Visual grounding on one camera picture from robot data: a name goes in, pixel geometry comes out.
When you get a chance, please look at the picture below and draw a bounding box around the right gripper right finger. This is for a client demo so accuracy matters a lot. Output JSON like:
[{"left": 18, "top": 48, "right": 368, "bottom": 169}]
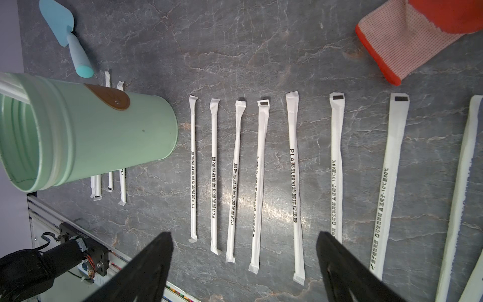
[{"left": 316, "top": 232, "right": 404, "bottom": 301}]

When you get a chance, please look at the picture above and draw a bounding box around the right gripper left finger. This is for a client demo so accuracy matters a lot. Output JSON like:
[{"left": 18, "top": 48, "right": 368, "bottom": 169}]
[{"left": 85, "top": 232, "right": 174, "bottom": 301}]

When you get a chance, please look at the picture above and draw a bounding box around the thirteenth white straw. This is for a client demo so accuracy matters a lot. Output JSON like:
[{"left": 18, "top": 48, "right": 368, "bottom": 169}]
[{"left": 93, "top": 174, "right": 102, "bottom": 201}]

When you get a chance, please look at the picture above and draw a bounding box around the green cylindrical storage cup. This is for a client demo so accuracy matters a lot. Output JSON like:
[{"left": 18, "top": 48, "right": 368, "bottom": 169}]
[{"left": 1, "top": 73, "right": 178, "bottom": 193}]

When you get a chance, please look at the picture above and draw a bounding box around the twelfth white straw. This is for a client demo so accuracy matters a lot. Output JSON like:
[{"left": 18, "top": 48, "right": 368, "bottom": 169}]
[{"left": 104, "top": 70, "right": 114, "bottom": 192}]

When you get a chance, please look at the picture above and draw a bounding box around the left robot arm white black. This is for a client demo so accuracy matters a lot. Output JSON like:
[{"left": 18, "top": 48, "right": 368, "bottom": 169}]
[{"left": 1, "top": 239, "right": 87, "bottom": 301}]

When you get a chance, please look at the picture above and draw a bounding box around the bundle of wrapped white straws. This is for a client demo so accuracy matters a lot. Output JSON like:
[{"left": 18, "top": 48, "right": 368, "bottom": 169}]
[{"left": 1, "top": 72, "right": 30, "bottom": 104}]

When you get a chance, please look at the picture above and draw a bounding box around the red work glove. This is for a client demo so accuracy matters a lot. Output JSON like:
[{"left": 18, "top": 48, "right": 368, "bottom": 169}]
[{"left": 355, "top": 0, "right": 482, "bottom": 86}]

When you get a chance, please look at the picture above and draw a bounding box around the teal garden trowel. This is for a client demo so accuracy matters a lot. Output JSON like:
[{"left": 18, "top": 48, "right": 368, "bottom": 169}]
[{"left": 39, "top": 0, "right": 94, "bottom": 78}]

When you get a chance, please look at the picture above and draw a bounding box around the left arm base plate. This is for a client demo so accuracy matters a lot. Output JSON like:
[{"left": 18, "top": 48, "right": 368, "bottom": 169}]
[{"left": 60, "top": 222, "right": 110, "bottom": 277}]

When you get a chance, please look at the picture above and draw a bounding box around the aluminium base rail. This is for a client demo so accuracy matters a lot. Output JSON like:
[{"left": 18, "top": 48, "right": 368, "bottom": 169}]
[{"left": 24, "top": 194, "right": 195, "bottom": 301}]

